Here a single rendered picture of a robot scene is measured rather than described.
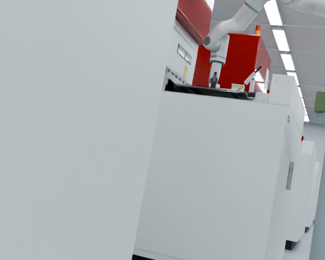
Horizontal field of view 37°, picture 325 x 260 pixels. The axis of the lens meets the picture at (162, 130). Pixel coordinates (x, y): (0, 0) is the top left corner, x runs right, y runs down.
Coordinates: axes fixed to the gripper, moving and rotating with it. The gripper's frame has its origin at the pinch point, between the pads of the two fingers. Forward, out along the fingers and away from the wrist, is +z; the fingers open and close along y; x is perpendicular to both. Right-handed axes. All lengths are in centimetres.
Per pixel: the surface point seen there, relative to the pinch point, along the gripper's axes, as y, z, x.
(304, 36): -442, -183, 126
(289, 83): 48, 0, 31
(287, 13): -360, -183, 84
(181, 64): 0.5, -11.7, -18.4
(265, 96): 27.4, 2.9, 24.5
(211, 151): 47, 34, 3
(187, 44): -1.8, -23.9, -17.8
